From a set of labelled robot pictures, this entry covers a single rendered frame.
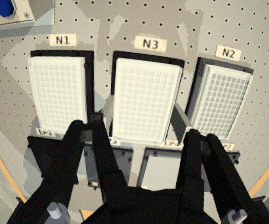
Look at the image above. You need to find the beige button panel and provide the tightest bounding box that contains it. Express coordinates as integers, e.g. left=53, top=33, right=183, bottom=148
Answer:
left=0, top=0, right=55, bottom=31

